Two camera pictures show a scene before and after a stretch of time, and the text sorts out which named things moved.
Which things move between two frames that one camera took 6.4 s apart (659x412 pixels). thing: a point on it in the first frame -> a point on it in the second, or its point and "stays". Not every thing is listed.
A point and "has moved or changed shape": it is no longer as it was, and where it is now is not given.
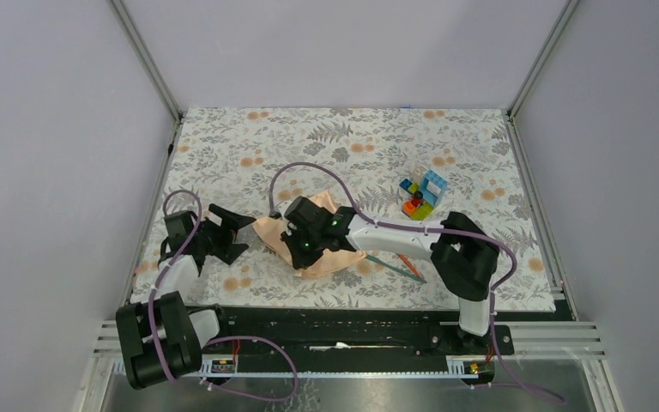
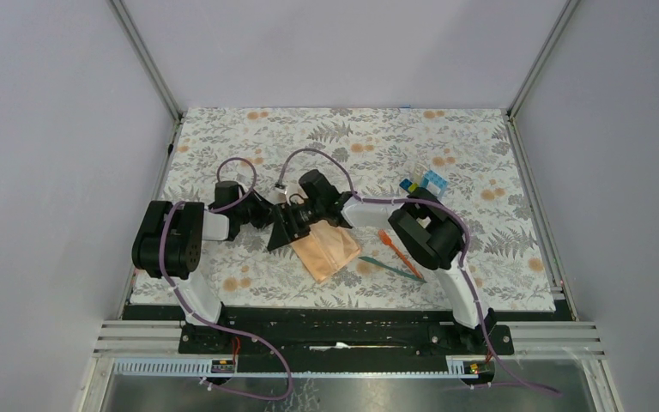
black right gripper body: x=305 y=245 -> x=302 y=215
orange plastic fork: x=406 y=258 stays
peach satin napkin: x=269 y=233 has moved or changed shape
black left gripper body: x=212 y=235 -> x=251 y=209
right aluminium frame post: x=534 y=72 stays
